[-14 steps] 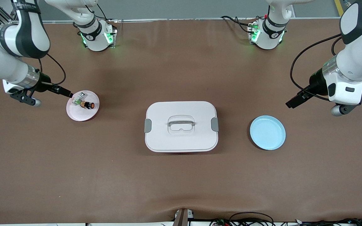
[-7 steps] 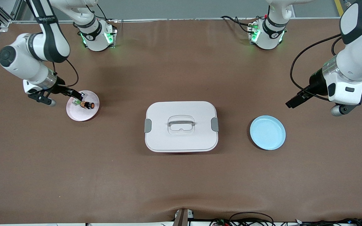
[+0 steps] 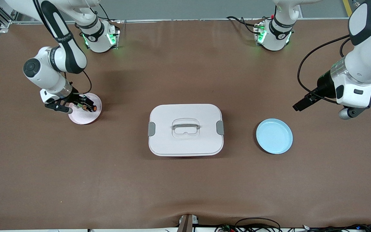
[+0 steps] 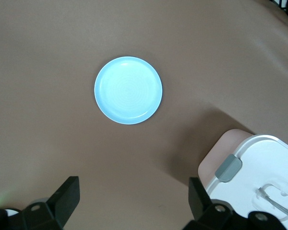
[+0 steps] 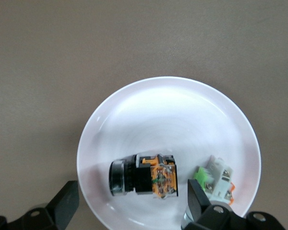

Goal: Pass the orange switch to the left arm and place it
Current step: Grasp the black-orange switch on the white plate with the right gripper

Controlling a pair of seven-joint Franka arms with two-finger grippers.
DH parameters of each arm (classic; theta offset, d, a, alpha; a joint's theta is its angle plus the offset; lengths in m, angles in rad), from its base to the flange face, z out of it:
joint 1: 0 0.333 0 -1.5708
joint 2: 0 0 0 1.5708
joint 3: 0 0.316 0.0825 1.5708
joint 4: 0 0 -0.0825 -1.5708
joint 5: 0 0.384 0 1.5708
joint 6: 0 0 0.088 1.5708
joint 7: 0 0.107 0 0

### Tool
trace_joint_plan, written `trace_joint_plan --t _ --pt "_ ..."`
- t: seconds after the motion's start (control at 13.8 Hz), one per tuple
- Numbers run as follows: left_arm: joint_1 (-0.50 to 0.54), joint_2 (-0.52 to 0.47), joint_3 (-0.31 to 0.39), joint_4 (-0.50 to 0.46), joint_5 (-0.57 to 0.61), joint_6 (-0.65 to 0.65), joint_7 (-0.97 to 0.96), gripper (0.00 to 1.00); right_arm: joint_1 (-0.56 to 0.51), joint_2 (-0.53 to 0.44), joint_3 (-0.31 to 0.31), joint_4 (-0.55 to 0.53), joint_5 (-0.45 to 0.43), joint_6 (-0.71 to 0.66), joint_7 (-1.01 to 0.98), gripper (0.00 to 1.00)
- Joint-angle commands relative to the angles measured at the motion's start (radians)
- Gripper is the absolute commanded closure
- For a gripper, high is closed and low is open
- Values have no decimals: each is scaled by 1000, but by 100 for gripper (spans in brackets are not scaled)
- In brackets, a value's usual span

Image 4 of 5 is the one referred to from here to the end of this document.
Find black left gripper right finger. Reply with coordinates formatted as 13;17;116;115
182;177;240;230

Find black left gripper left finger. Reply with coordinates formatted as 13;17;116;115
21;176;80;230

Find white lidded storage box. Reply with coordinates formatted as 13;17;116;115
198;129;288;230

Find brown table mat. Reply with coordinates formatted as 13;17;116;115
0;0;288;230

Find light blue round plate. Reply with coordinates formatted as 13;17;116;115
94;56;163;125

